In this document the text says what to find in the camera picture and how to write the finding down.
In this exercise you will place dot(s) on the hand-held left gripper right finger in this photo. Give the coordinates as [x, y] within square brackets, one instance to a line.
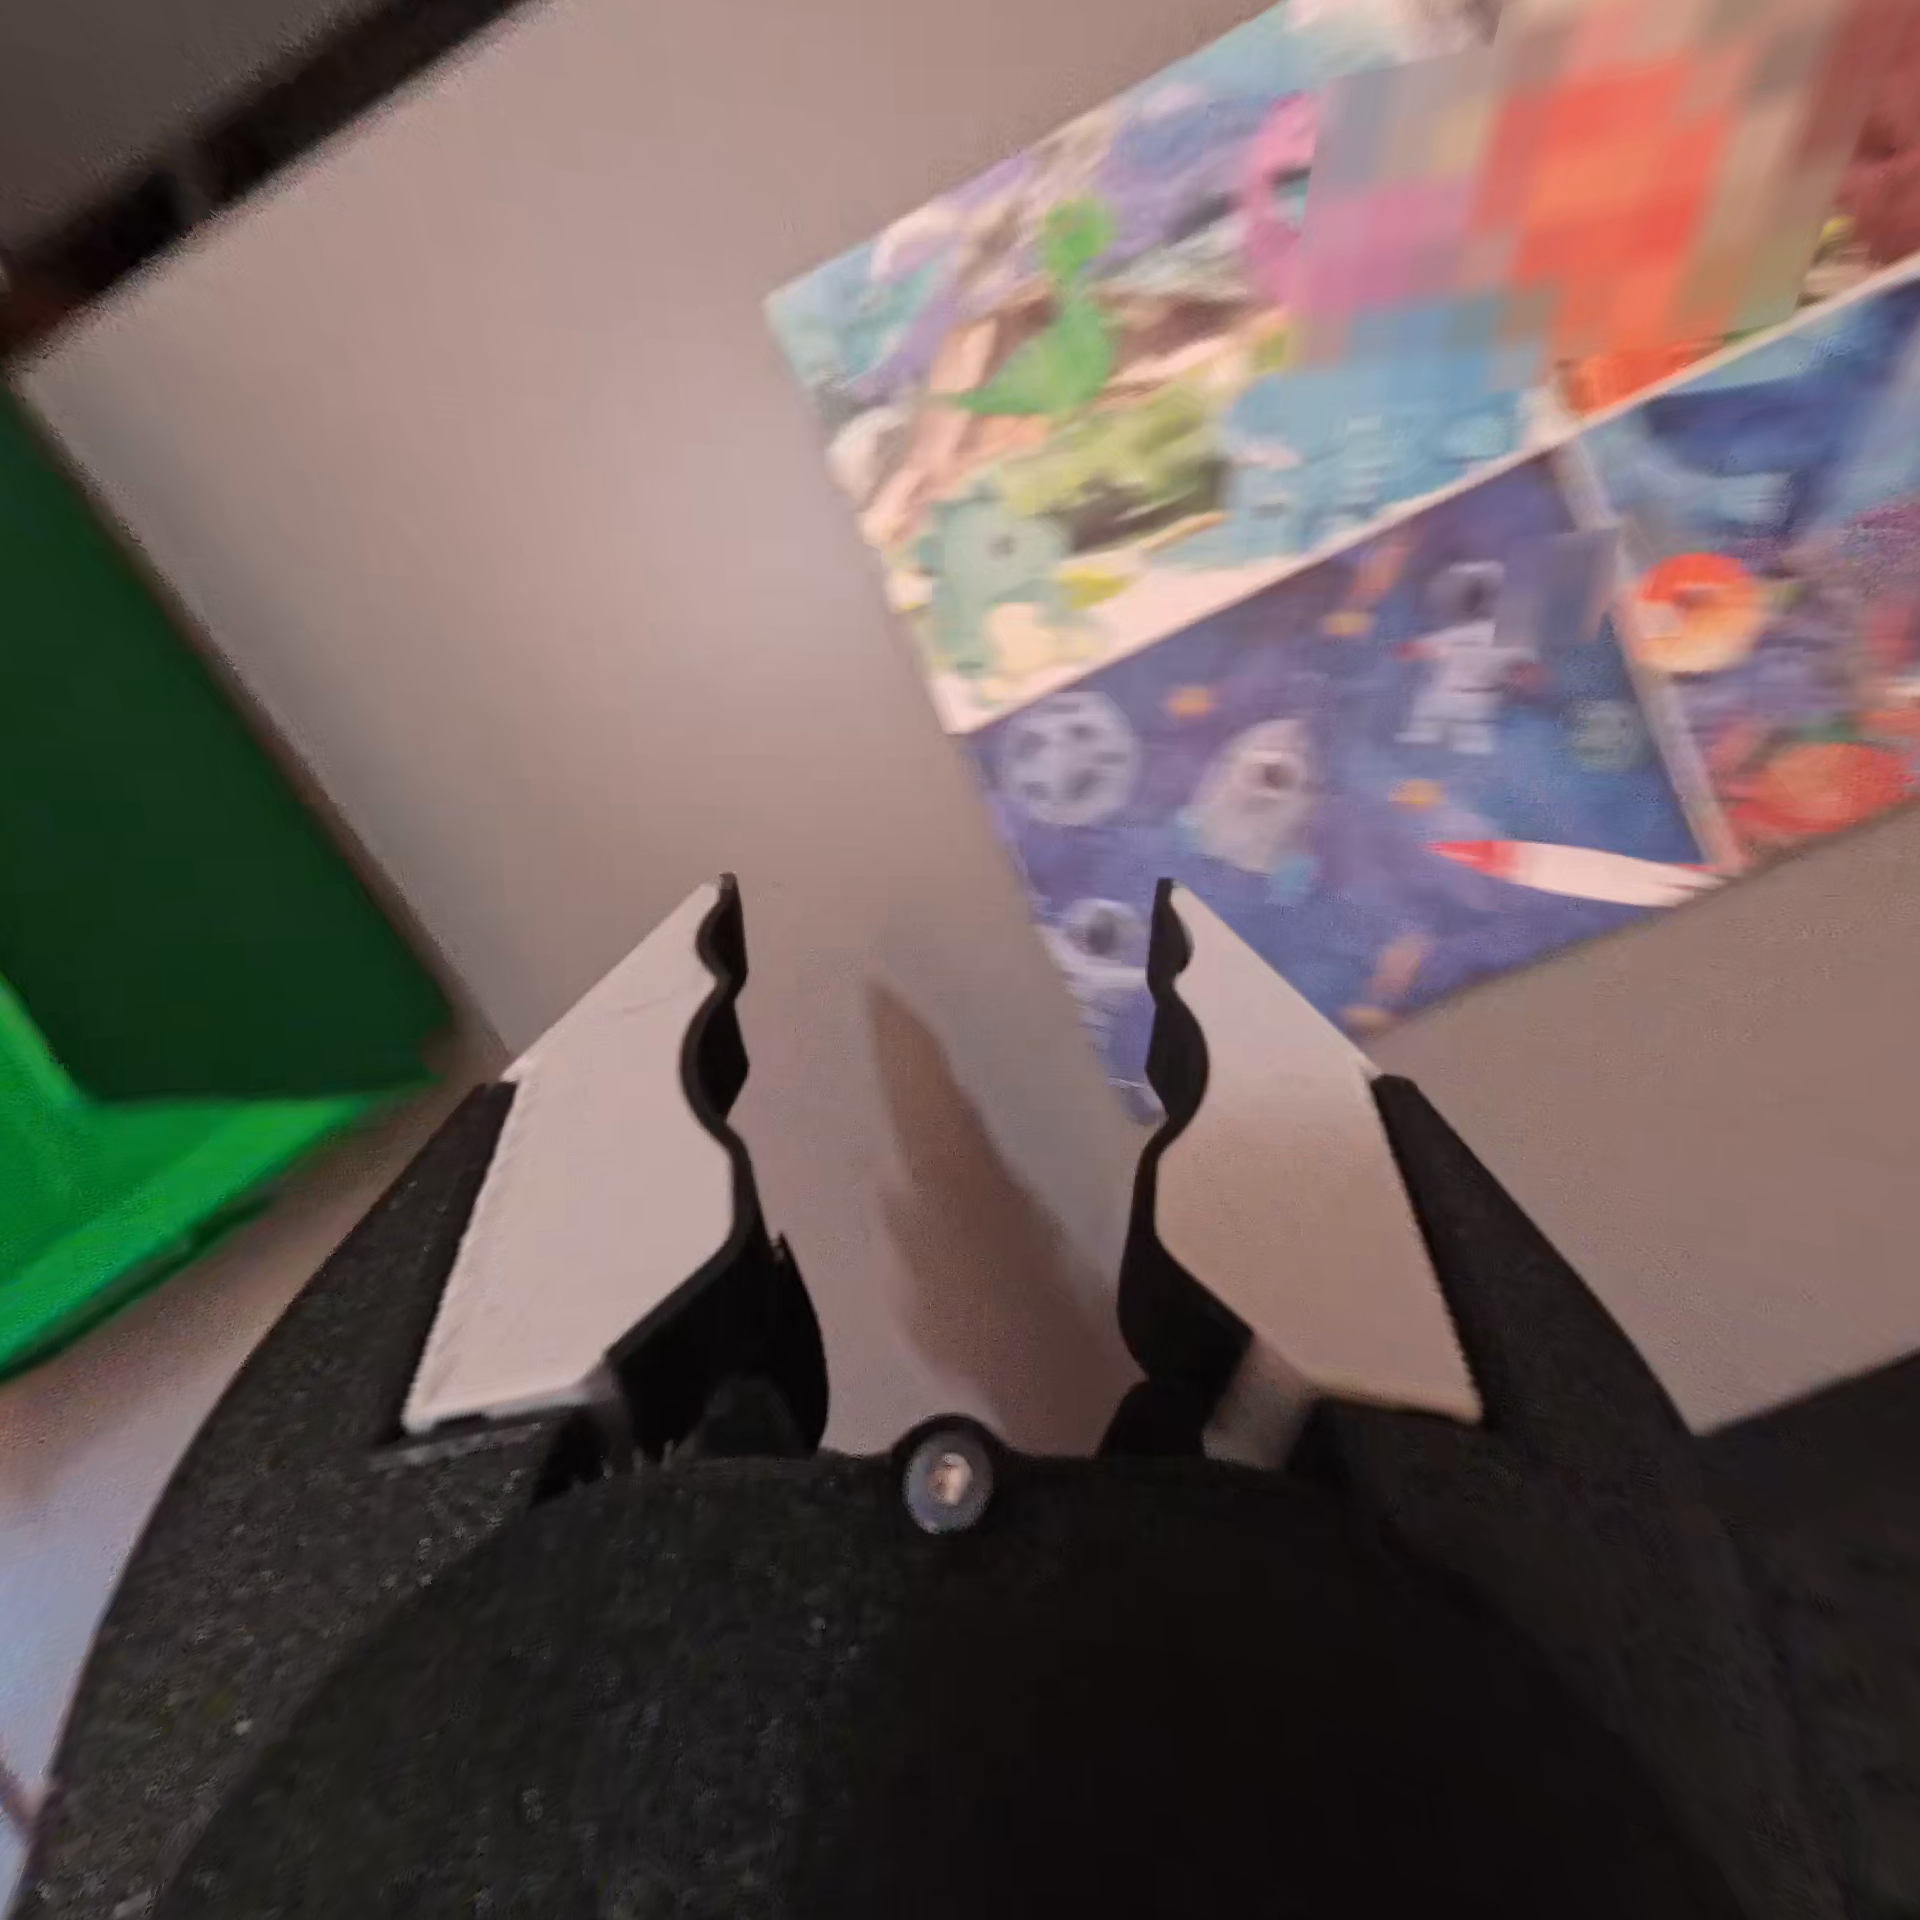
[1306, 1231]

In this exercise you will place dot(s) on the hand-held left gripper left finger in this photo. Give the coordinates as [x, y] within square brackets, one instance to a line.
[570, 1200]

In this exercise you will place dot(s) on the colourful puzzle box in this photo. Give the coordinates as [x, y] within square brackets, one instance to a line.
[1350, 721]

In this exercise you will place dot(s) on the grey desk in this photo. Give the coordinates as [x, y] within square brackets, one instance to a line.
[525, 523]

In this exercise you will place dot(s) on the green plastic bin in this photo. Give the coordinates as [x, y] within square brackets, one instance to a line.
[150, 900]

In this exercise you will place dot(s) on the black dimpled surface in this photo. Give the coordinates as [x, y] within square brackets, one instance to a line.
[1830, 1650]

